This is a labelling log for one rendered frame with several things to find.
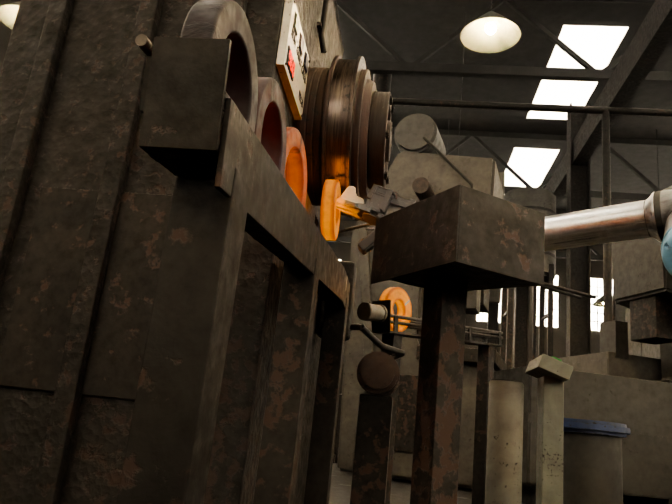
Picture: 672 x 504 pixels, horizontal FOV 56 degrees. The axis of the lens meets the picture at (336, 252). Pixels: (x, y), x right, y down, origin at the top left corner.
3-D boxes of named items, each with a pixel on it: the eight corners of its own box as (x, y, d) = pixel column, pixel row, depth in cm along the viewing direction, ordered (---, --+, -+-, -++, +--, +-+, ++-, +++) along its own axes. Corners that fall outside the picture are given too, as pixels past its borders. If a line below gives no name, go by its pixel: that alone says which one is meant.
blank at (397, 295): (386, 341, 211) (394, 340, 208) (372, 299, 207) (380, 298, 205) (409, 319, 222) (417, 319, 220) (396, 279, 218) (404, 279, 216)
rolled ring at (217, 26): (265, 47, 78) (239, 46, 78) (219, -40, 60) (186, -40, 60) (249, 193, 76) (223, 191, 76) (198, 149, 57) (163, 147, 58)
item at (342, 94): (318, 182, 156) (337, 20, 169) (336, 238, 201) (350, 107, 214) (344, 183, 155) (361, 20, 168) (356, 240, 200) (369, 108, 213)
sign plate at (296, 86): (275, 64, 140) (285, -5, 144) (294, 120, 164) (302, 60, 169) (285, 64, 139) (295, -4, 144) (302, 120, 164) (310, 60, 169)
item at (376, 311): (356, 320, 202) (356, 302, 203) (373, 323, 208) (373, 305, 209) (371, 320, 198) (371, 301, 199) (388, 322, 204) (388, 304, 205)
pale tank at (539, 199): (497, 465, 931) (506, 184, 1052) (488, 463, 1019) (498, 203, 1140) (560, 472, 920) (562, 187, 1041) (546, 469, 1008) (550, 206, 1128)
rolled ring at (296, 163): (276, 137, 92) (254, 137, 92) (281, 256, 98) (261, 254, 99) (306, 118, 108) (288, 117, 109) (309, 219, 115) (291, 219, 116)
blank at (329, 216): (322, 171, 152) (336, 172, 152) (330, 187, 167) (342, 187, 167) (318, 234, 150) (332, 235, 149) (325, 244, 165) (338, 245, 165)
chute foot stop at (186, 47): (137, 146, 57) (153, 36, 59) (140, 148, 58) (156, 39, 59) (216, 150, 56) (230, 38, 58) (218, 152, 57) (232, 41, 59)
